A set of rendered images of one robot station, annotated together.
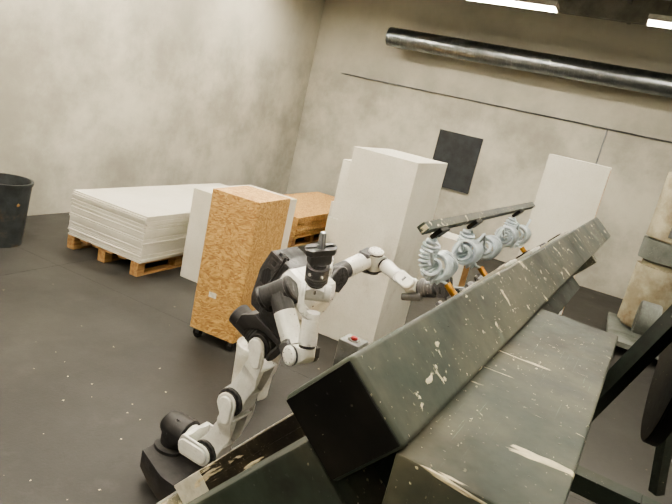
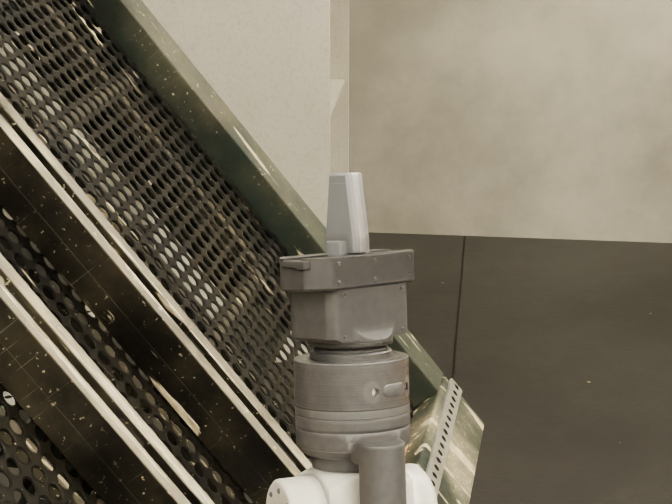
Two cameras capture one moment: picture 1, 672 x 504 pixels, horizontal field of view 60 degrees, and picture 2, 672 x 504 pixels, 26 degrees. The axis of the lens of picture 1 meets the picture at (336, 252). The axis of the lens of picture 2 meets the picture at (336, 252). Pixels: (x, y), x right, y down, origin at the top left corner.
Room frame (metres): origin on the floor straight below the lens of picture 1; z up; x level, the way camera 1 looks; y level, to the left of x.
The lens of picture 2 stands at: (3.03, -0.26, 1.95)
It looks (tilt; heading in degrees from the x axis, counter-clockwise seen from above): 19 degrees down; 163
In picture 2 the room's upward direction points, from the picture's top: straight up
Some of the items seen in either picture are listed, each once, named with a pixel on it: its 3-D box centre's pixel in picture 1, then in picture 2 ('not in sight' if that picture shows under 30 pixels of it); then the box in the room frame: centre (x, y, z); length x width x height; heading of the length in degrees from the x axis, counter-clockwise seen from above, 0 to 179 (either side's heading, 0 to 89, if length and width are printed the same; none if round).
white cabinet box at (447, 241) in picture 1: (445, 261); not in sight; (7.60, -1.47, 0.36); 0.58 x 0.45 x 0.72; 67
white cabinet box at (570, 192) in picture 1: (550, 256); not in sight; (6.07, -2.22, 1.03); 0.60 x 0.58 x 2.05; 157
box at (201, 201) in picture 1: (240, 236); not in sight; (6.07, 1.04, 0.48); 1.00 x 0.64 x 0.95; 157
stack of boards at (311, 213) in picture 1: (306, 216); not in sight; (9.14, 0.59, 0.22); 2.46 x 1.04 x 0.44; 157
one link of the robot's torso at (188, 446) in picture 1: (205, 444); not in sight; (2.62, 0.43, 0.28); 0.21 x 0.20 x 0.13; 63
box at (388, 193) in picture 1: (381, 246); not in sight; (5.39, -0.41, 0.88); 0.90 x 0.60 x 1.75; 157
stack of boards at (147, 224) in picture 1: (185, 222); not in sight; (6.74, 1.84, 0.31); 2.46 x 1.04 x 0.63; 157
